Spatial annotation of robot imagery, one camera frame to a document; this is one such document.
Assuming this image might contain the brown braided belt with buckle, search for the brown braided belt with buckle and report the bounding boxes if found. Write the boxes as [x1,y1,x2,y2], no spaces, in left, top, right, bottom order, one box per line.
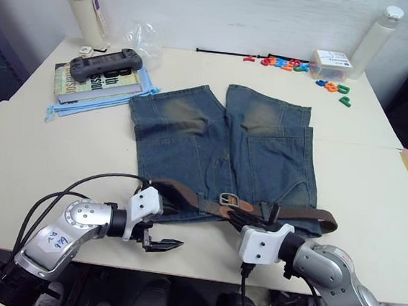
[145,176,342,237]

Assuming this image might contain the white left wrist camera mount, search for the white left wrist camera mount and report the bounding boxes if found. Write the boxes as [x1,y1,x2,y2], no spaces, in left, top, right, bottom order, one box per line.
[124,184,167,244]

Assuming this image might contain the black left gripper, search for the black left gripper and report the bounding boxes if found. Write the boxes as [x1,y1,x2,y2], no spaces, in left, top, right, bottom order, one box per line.
[130,220,186,256]

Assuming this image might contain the cream bottle with purple lid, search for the cream bottle with purple lid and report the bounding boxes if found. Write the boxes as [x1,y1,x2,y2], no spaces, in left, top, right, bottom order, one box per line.
[58,0,113,48]

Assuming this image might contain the clear crumpled plastic bag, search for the clear crumpled plastic bag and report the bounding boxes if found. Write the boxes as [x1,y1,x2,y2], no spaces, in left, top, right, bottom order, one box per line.
[119,18,168,72]

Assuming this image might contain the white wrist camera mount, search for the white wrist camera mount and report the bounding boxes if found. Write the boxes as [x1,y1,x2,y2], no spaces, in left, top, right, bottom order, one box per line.
[124,184,167,244]
[237,219,296,269]

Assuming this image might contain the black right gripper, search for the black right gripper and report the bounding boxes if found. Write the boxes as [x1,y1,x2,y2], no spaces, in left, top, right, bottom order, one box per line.
[224,197,284,238]

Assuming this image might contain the thin black rod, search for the thin black rod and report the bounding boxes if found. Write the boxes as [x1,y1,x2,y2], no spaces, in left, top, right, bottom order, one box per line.
[195,46,273,60]

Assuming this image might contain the tall white plastic bottle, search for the tall white plastic bottle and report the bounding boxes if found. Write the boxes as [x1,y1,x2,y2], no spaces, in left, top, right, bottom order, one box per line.
[345,2,406,86]

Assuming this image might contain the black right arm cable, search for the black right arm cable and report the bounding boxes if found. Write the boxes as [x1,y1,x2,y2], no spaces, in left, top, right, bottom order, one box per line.
[235,258,408,306]

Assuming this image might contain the grey handheld game controller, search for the grey handheld game controller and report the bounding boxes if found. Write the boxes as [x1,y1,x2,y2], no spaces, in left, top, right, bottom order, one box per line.
[68,42,145,88]

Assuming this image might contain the blue denim shorts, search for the blue denim shorts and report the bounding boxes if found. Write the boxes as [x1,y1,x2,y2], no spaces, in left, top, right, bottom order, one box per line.
[117,73,328,240]

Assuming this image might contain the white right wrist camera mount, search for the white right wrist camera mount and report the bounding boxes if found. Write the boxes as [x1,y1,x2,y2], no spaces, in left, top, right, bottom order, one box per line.
[237,219,296,269]

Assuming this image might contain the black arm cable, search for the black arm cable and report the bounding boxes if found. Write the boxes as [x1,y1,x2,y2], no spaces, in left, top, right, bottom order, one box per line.
[8,163,152,275]
[235,258,408,306]

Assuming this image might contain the clear box of magnetic letters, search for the clear box of magnetic letters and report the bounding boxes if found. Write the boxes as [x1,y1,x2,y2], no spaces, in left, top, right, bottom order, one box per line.
[307,48,355,85]

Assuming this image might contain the book with yellow-green cover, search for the book with yellow-green cover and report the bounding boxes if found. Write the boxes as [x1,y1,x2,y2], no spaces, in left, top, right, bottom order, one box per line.
[51,59,146,107]

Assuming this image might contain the small white square gadget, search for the small white square gadget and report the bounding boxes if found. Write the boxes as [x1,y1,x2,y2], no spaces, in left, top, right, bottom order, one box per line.
[78,44,96,58]

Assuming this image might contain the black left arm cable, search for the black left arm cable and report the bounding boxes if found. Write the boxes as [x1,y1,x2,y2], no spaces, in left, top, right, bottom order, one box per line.
[8,163,152,275]

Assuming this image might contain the light blue drawstring pouch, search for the light blue drawstring pouch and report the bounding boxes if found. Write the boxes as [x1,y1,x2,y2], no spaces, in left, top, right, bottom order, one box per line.
[44,58,164,133]

